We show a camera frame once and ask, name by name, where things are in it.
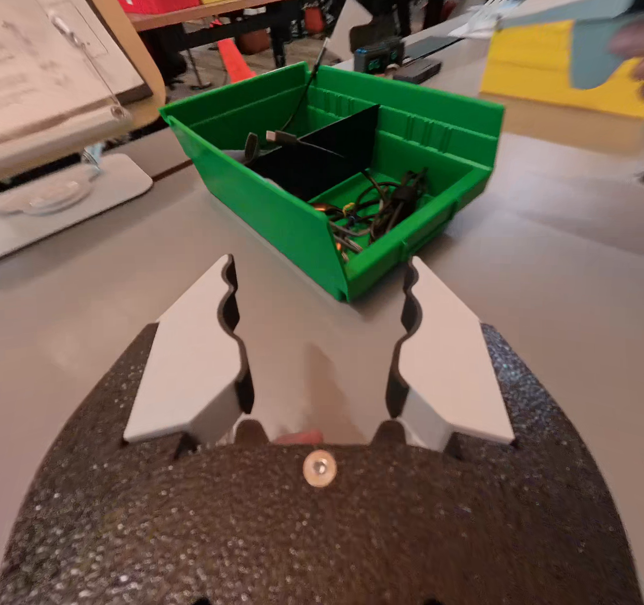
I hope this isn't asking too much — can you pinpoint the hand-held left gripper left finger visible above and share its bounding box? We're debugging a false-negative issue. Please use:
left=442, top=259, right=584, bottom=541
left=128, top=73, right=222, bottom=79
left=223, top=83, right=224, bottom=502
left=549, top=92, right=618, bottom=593
left=122, top=254, right=256, bottom=448

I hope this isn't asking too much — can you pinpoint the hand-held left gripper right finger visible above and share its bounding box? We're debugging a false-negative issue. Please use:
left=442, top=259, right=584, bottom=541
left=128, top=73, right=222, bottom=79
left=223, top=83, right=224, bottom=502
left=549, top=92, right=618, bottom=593
left=385, top=256, right=516, bottom=453

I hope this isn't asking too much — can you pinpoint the green plastic bin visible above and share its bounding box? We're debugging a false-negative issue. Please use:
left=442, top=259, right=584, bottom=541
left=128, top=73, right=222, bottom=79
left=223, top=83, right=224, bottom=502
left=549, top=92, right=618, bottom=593
left=160, top=61, right=505, bottom=303

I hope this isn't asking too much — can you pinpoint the black cable with yellow tie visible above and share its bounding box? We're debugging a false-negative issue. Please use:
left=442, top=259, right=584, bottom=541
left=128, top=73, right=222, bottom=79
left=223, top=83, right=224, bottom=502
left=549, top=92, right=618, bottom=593
left=311, top=167, right=434, bottom=243

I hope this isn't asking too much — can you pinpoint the grey USB hub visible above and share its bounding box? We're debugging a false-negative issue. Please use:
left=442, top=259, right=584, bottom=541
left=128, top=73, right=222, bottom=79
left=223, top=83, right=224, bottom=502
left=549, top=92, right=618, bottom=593
left=221, top=37, right=331, bottom=165

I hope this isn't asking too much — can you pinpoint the grey desk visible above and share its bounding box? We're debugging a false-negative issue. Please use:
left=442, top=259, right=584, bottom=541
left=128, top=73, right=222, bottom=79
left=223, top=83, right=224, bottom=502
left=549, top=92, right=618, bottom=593
left=0, top=9, right=644, bottom=605

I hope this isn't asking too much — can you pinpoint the person's right hand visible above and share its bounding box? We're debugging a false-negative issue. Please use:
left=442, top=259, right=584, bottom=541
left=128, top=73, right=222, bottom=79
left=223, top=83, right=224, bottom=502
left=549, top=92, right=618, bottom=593
left=610, top=20, right=644, bottom=83

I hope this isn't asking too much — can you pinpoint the black case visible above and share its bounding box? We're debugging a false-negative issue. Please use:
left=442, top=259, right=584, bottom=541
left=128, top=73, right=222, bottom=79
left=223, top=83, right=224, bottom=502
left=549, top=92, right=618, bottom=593
left=392, top=57, right=443, bottom=84

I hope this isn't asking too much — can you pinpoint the orange traffic cone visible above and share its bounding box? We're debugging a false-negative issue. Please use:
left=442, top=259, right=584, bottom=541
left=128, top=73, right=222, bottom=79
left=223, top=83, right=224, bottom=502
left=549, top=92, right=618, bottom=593
left=216, top=39, right=257, bottom=83

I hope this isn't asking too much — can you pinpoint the document stand with instruction sheet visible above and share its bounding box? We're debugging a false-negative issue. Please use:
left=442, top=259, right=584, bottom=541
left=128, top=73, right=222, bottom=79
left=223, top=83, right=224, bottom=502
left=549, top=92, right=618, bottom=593
left=0, top=0, right=167, bottom=259

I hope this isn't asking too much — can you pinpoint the brown background table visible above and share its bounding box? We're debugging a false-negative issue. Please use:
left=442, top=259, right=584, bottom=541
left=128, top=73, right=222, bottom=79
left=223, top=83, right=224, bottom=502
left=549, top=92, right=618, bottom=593
left=126, top=0, right=323, bottom=57

